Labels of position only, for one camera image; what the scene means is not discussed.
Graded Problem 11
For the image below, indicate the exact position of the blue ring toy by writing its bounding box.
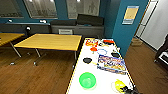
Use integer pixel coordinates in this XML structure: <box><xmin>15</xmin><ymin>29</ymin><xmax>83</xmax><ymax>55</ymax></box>
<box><xmin>96</xmin><ymin>48</ymin><xmax>110</xmax><ymax>56</ymax></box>

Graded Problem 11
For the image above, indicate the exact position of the black wheeled cart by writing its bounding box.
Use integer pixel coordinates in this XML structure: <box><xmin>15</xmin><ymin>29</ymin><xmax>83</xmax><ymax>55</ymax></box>
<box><xmin>154</xmin><ymin>32</ymin><xmax>168</xmax><ymax>67</ymax></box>

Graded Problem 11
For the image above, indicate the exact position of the small interior window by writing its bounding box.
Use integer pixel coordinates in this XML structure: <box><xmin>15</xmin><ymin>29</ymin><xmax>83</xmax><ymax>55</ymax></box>
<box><xmin>0</xmin><ymin>0</ymin><xmax>24</xmax><ymax>19</ymax></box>

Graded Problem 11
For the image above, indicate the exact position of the yellow air hockey table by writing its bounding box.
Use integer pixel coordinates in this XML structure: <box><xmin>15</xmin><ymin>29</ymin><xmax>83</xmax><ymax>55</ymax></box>
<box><xmin>65</xmin><ymin>37</ymin><xmax>140</xmax><ymax>94</ymax></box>

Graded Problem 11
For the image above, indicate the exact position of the white framed glass door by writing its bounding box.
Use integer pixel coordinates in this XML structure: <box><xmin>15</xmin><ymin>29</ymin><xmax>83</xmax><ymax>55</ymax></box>
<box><xmin>134</xmin><ymin>0</ymin><xmax>160</xmax><ymax>40</ymax></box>

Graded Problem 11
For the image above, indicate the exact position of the orange table tennis paddle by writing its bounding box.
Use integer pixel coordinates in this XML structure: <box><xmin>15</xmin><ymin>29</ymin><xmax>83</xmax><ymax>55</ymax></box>
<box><xmin>89</xmin><ymin>46</ymin><xmax>98</xmax><ymax>54</ymax></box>

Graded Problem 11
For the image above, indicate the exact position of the dark round stool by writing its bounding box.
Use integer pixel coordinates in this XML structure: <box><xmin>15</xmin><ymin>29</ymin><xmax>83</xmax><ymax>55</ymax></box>
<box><xmin>24</xmin><ymin>25</ymin><xmax>33</xmax><ymax>37</ymax></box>

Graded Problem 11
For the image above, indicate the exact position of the wicker crate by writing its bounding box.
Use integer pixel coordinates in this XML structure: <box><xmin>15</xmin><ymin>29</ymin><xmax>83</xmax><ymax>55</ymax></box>
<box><xmin>130</xmin><ymin>37</ymin><xmax>143</xmax><ymax>47</ymax></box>

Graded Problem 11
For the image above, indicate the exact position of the large interior window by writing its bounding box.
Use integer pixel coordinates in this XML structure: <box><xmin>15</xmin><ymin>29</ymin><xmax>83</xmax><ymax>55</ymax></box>
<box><xmin>66</xmin><ymin>0</ymin><xmax>101</xmax><ymax>20</ymax></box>

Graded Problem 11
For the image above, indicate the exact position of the light grey sofa cushion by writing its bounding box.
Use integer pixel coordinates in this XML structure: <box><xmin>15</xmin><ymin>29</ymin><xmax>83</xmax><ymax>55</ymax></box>
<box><xmin>58</xmin><ymin>28</ymin><xmax>74</xmax><ymax>36</ymax></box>

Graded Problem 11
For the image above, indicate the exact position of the red flat item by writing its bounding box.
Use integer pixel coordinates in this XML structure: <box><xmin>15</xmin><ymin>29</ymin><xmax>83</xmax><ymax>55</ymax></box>
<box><xmin>102</xmin><ymin>38</ymin><xmax>115</xmax><ymax>46</ymax></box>

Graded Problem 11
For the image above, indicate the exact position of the medium interior window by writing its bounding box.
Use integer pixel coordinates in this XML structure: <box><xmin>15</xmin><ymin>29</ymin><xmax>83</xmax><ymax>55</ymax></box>
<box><xmin>22</xmin><ymin>0</ymin><xmax>59</xmax><ymax>20</ymax></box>

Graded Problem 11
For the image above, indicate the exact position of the small black flat item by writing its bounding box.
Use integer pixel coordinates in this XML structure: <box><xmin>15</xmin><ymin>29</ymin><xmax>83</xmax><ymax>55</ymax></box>
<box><xmin>110</xmin><ymin>51</ymin><xmax>121</xmax><ymax>59</ymax></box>

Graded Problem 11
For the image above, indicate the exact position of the yellow framed wall sign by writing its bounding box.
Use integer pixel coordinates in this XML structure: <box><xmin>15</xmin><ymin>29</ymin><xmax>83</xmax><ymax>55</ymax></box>
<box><xmin>121</xmin><ymin>5</ymin><xmax>140</xmax><ymax>26</ymax></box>

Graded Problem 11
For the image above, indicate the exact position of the yellow wooden table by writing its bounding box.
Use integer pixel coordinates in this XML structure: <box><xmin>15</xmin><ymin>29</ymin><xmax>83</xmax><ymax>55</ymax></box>
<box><xmin>0</xmin><ymin>32</ymin><xmax>27</xmax><ymax>58</ymax></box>
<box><xmin>13</xmin><ymin>33</ymin><xmax>83</xmax><ymax>66</ymax></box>

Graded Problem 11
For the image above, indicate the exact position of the dark grey sofa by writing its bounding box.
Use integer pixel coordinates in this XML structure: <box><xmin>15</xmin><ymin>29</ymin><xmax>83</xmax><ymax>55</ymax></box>
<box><xmin>49</xmin><ymin>13</ymin><xmax>106</xmax><ymax>38</ymax></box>

